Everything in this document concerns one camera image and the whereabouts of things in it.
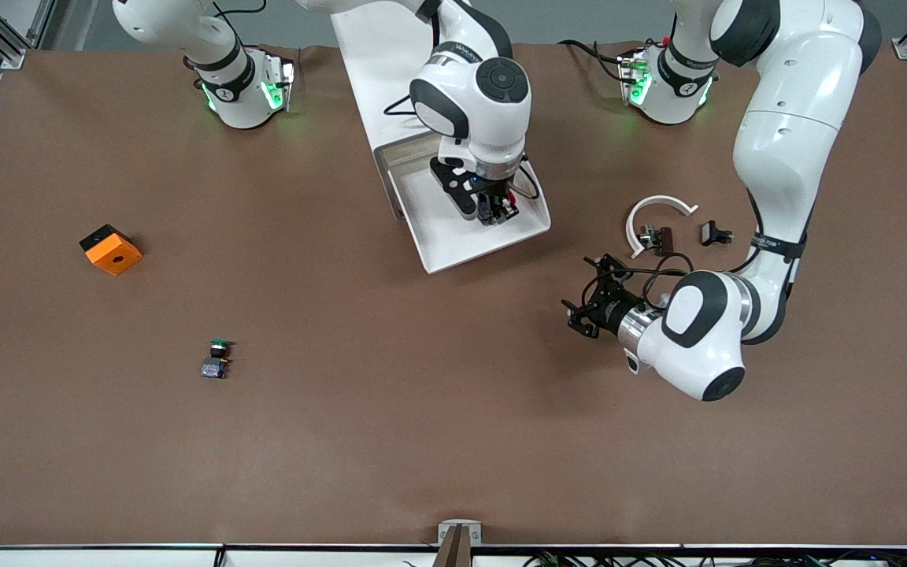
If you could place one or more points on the white table edge rail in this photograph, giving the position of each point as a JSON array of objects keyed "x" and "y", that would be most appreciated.
[{"x": 107, "y": 557}]

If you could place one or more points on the brown table cover sheet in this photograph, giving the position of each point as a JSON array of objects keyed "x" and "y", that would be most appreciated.
[{"x": 453, "y": 394}]

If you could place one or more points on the small brown component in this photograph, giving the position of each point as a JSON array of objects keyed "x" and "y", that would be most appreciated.
[{"x": 664, "y": 241}]

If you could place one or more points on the white drawer cabinet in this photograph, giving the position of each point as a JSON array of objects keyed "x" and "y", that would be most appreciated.
[{"x": 375, "y": 79}]

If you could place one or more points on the small black component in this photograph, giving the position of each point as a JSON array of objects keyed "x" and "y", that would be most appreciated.
[{"x": 710, "y": 233}]

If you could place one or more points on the grey metal bracket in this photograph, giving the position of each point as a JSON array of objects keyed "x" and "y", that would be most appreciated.
[{"x": 460, "y": 526}]

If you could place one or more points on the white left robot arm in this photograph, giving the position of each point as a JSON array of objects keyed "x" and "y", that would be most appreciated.
[{"x": 784, "y": 142}]

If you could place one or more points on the cream cabinet drawer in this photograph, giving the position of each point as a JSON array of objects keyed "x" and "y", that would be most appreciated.
[{"x": 453, "y": 236}]

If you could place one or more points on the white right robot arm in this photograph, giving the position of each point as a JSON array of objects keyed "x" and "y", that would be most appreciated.
[{"x": 501, "y": 87}]

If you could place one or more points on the orange and black box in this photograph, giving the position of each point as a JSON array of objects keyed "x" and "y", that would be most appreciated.
[{"x": 115, "y": 256}]

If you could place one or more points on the green push button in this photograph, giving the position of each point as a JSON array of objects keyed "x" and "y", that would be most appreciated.
[{"x": 214, "y": 366}]

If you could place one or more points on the brown post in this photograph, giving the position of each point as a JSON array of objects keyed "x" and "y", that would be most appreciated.
[{"x": 453, "y": 551}]

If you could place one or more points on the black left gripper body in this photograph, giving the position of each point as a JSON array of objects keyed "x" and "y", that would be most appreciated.
[{"x": 608, "y": 309}]

